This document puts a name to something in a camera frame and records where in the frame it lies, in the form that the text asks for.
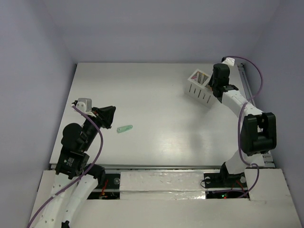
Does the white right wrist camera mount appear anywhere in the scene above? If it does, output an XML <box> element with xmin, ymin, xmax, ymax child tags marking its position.
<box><xmin>221</xmin><ymin>57</ymin><xmax>235</xmax><ymax>67</ymax></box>

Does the yellow capped white marker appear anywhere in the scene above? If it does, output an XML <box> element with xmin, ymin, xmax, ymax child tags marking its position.
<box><xmin>202</xmin><ymin>75</ymin><xmax>208</xmax><ymax>83</ymax></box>

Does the white foam front block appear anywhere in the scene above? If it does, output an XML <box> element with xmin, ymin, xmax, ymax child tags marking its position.
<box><xmin>119</xmin><ymin>171</ymin><xmax>206</xmax><ymax>200</ymax></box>

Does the white slotted organizer box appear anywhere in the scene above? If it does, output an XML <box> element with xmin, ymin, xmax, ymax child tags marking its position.
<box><xmin>184</xmin><ymin>69</ymin><xmax>216</xmax><ymax>108</ymax></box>

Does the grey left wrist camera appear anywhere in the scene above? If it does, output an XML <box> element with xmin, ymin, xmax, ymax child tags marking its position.
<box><xmin>71</xmin><ymin>98</ymin><xmax>92</xmax><ymax>114</ymax></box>

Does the aluminium side rail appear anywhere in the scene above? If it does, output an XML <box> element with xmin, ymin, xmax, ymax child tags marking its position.
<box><xmin>238</xmin><ymin>65</ymin><xmax>277</xmax><ymax>158</ymax></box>

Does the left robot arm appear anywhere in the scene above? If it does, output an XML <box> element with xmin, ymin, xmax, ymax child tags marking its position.
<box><xmin>27</xmin><ymin>101</ymin><xmax>116</xmax><ymax>228</ymax></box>

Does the green utility knife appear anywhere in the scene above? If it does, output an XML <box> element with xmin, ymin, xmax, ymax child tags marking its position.
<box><xmin>116</xmin><ymin>125</ymin><xmax>133</xmax><ymax>133</ymax></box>

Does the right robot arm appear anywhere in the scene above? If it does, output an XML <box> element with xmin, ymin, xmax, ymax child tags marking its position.
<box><xmin>203</xmin><ymin>60</ymin><xmax>277</xmax><ymax>188</ymax></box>

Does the pink capped white marker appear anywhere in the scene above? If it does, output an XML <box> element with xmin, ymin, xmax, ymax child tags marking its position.
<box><xmin>198</xmin><ymin>75</ymin><xmax>202</xmax><ymax>84</ymax></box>

